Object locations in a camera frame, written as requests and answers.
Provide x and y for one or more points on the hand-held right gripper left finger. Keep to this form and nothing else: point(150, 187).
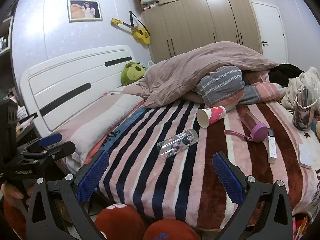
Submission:
point(92, 175)

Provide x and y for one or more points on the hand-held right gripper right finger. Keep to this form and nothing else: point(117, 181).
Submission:
point(228, 175)

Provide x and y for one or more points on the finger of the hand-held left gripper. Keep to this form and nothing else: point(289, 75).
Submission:
point(51, 139)
point(60, 150)

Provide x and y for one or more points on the clear printed glass cup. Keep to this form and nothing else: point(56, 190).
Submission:
point(175, 143)

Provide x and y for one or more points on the person's left forearm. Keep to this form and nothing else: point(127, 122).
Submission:
point(12, 217)

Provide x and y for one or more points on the pink white paper cup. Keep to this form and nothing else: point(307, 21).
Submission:
point(212, 116)

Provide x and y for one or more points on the person's left hand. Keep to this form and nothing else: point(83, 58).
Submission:
point(8, 192)

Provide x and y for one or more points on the bedside table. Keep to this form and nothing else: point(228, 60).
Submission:
point(25, 130)

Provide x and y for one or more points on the white slim box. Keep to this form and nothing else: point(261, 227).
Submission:
point(272, 147)

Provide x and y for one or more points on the pink white pillow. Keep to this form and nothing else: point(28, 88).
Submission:
point(100, 115)

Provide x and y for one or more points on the red slippers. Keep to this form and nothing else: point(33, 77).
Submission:
point(120, 225)

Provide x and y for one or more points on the pink bottle with purple lid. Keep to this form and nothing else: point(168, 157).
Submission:
point(247, 118)

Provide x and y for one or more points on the striped plush blanket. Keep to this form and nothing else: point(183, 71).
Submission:
point(155, 180)

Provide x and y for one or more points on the white bed headboard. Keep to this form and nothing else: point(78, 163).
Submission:
point(75, 70)

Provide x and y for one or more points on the white power bank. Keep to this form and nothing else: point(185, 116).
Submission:
point(305, 156)

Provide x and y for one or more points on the person's right leg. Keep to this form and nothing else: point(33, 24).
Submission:
point(170, 230)

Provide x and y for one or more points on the grey patterned pillow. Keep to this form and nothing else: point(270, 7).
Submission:
point(220, 85)

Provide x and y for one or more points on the pink grey striped quilt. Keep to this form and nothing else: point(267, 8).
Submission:
point(262, 90)

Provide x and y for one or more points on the printed tote bag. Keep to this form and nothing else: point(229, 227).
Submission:
point(302, 117)

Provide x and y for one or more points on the yellow round object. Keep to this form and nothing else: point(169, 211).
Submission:
point(318, 130)

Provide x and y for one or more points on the green plush toy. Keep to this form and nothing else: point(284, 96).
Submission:
point(131, 73)

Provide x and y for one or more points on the pink duvet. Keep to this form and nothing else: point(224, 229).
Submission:
point(187, 72)

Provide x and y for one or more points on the black clothing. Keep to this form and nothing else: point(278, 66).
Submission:
point(285, 73)

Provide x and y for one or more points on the white plastic bag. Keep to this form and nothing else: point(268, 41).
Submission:
point(310, 80)

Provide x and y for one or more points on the framed photo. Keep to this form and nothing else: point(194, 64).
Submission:
point(85, 10)

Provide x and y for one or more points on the yellow guitar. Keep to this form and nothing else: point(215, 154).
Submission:
point(140, 33)

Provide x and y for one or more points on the white door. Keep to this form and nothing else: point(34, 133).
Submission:
point(270, 30)

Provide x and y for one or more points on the wooden wardrobe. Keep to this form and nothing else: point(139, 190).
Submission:
point(200, 17)

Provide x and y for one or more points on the wall shelf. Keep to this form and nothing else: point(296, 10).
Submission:
point(6, 60)

